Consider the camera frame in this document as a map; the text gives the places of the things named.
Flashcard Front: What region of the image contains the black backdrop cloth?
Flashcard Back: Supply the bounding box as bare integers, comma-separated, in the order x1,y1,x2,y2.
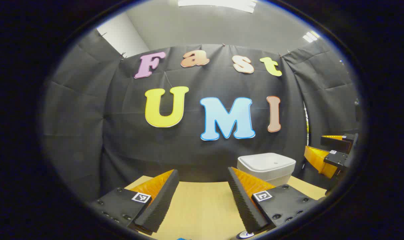
42,28,361,204

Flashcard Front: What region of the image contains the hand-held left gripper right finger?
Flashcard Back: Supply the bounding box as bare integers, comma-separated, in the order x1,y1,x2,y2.
228,167,326,234

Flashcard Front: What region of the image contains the white desktop garbage bin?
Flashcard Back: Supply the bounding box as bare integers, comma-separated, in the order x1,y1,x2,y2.
237,153,296,187

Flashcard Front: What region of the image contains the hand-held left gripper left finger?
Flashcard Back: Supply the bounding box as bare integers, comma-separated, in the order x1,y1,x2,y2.
88,169,179,235

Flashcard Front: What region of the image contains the wooden desktop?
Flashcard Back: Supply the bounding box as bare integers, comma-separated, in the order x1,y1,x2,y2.
123,175,327,240

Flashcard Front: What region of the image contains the long ceiling light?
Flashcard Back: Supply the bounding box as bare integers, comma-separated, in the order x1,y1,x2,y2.
178,0,257,14

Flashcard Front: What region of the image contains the small ceiling light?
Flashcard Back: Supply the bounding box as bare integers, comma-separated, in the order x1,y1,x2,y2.
303,31,321,43

